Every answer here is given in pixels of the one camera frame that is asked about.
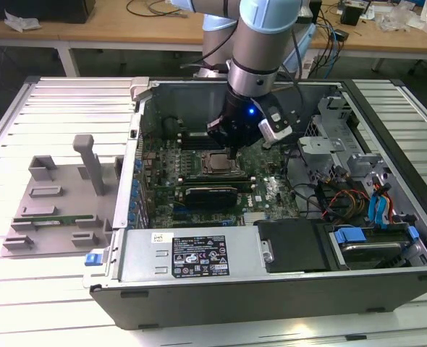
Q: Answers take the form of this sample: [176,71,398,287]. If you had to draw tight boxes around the silver power supply unit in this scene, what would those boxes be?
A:
[118,226,269,286]

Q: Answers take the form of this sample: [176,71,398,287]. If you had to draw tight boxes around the black graphics card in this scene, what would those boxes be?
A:
[182,186,240,210]

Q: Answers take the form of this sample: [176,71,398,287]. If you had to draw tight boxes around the silver optical drive cage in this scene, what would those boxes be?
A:
[309,90,361,145]

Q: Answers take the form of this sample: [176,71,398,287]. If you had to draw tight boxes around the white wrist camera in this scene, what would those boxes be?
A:
[257,104,294,142]

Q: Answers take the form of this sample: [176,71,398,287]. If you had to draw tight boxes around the black cube device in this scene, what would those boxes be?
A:
[339,0,372,26]

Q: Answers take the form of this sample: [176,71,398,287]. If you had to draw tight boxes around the silver cone shaped object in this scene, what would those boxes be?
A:
[296,0,311,23]

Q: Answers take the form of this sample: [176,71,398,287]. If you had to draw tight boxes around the thick black cable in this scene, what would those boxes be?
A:
[287,155,326,220]

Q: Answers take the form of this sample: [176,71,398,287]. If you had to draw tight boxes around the green RAM stick white label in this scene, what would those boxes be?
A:
[13,215,94,227]

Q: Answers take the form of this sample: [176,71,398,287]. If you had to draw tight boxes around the pale blue teach pendant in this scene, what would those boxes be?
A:
[282,25,316,75]

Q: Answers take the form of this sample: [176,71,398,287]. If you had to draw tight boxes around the blue data wire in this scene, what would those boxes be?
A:
[367,193,392,231]

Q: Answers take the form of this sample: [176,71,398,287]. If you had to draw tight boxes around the silver CPU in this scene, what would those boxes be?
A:
[208,153,233,173]

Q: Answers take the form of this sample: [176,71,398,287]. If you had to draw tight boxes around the CPU socket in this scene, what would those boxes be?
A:
[198,148,244,179]

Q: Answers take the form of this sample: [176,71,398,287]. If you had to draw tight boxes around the orange data wire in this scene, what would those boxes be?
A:
[386,184,398,226]

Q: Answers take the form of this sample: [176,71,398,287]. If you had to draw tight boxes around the black RAM slot bank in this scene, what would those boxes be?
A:
[177,132,218,151]
[179,172,254,192]

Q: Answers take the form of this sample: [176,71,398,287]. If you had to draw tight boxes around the open black PC case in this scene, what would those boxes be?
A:
[83,77,427,332]

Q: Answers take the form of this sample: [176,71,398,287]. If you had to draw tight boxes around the white crumpled plastic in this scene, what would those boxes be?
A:
[3,9,43,33]

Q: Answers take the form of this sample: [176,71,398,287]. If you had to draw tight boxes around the metal socket cover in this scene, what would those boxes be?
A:
[200,150,242,177]

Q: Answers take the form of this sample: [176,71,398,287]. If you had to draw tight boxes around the grey parts rack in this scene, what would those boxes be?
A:
[1,134,126,260]

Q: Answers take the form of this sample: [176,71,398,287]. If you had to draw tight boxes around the installed RAM stick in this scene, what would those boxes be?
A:
[182,176,253,192]

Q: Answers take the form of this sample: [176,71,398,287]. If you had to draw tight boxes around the black plastic shroud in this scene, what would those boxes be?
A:
[253,218,332,274]

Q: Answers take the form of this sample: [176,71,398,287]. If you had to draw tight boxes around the green motherboard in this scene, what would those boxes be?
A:
[137,103,303,231]

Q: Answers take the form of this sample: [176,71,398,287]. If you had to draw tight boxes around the clear plastic bags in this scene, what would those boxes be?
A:
[376,3,424,32]

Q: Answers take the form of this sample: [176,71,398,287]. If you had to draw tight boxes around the hard disk in blue carrier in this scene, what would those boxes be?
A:
[329,223,423,271]

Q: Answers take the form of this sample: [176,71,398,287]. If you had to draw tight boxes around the yellow and black wire bundle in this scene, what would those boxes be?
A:
[318,180,370,220]

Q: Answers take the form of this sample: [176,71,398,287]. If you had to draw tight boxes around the grey case handle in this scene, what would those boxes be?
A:
[130,77,153,102]

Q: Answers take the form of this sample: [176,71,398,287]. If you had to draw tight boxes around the wooden desk white frame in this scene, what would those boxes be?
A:
[0,0,427,79]

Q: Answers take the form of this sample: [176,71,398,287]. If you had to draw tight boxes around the silver disk bay frame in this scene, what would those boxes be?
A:
[347,151,427,270]

